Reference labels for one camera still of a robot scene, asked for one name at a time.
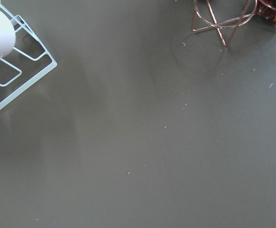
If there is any cup rack with cups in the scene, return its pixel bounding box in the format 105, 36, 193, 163
0, 1, 57, 111

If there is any copper wire bottle rack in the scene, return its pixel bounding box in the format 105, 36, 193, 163
191, 0, 276, 47

